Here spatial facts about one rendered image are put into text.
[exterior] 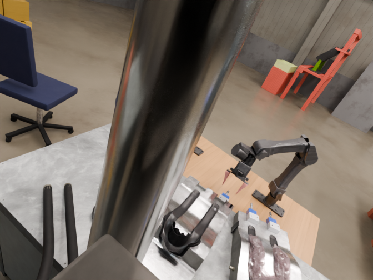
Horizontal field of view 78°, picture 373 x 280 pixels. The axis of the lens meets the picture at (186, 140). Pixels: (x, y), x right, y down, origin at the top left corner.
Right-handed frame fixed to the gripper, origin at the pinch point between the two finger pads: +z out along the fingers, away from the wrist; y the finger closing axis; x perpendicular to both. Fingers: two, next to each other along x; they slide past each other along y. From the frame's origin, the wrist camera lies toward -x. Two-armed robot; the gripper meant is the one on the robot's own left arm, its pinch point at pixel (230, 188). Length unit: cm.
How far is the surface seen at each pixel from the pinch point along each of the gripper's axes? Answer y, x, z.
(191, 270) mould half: 4.6, -35.8, 26.6
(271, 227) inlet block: 25.6, 0.9, 4.3
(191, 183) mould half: -16.2, -7.3, 7.8
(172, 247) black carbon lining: -5.0, -34.6, 25.1
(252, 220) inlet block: 16.8, -1.2, 6.3
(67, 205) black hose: -44, -46, 33
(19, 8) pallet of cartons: -465, 168, -27
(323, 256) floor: 109, 147, 23
